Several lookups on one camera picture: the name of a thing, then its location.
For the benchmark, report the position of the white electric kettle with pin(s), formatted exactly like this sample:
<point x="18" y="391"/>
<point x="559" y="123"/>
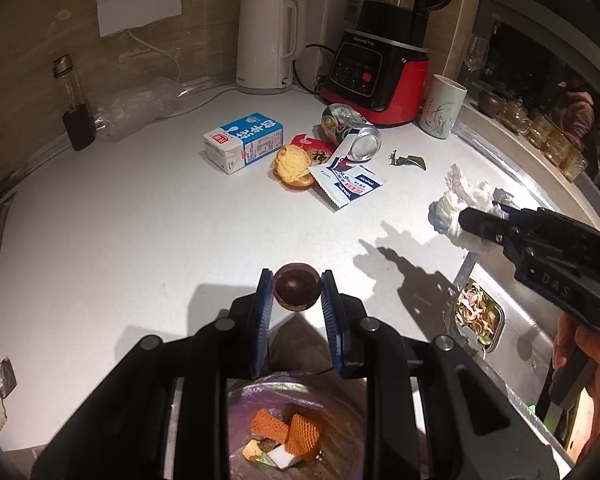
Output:
<point x="262" y="45"/>

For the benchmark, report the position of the red and black blender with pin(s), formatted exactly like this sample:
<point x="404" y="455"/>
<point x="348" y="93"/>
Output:
<point x="380" y="85"/>

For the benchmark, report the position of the white foam block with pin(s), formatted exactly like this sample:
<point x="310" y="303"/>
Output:
<point x="287" y="459"/>

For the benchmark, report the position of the red snack packet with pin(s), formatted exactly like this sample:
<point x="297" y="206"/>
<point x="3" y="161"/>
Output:
<point x="315" y="147"/>

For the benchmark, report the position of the metal container of food scraps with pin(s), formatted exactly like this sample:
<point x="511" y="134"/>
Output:
<point x="475" y="315"/>

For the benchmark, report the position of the white and blue wipe packet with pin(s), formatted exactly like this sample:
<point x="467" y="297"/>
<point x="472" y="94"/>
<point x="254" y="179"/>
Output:
<point x="352" y="185"/>

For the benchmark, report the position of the dark brown chestnut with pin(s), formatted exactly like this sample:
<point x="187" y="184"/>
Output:
<point x="296" y="285"/>

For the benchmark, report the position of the crushed drink can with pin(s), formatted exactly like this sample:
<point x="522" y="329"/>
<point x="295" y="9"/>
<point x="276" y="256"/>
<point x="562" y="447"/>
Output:
<point x="352" y="130"/>

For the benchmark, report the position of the bin with purple bag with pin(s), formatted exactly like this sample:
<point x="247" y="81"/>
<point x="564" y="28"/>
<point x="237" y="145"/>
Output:
<point x="350" y="425"/>

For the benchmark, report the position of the yellow bread bun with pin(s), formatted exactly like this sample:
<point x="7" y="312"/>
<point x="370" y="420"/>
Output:
<point x="292" y="165"/>

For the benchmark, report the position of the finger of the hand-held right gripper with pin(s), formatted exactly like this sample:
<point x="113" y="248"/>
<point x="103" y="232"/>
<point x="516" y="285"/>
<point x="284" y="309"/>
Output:
<point x="512" y="210"/>
<point x="485" y="225"/>

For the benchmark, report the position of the green leaf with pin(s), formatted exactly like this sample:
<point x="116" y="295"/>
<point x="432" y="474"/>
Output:
<point x="410" y="161"/>

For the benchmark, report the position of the silver foil tape piece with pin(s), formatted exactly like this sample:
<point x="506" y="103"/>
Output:
<point x="6" y="377"/>

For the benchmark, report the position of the dark small teapot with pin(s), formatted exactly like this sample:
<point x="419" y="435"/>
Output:
<point x="490" y="105"/>

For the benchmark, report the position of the row of amber glass cups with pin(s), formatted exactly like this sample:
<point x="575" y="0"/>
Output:
<point x="550" y="140"/>

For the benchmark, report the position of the wine glass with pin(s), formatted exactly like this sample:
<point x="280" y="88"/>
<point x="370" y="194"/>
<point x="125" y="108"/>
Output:
<point x="476" y="55"/>

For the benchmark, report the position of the white cup with plant print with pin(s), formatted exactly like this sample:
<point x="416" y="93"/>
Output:
<point x="442" y="107"/>

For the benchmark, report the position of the clear plastic bag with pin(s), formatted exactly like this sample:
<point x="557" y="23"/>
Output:
<point x="135" y="107"/>

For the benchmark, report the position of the white tissue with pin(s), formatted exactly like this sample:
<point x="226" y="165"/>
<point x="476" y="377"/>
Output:
<point x="455" y="200"/>

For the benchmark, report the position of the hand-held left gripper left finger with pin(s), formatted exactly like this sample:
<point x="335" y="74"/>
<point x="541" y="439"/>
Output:
<point x="266" y="320"/>

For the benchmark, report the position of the orange foam fruit net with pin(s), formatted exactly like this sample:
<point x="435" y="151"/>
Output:
<point x="267" y="425"/>
<point x="304" y="435"/>

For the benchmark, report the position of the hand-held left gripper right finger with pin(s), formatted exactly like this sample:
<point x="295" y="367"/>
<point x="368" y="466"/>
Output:
<point x="330" y="320"/>

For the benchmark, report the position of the blue and white milk carton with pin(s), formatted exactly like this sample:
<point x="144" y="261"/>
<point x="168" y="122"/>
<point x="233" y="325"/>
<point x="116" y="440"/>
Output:
<point x="250" y="142"/>

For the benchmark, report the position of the white wall socket cover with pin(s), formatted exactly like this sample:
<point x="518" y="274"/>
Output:
<point x="140" y="5"/>

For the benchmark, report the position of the glass bottle with dark liquid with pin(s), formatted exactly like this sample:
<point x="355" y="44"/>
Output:
<point x="77" y="130"/>

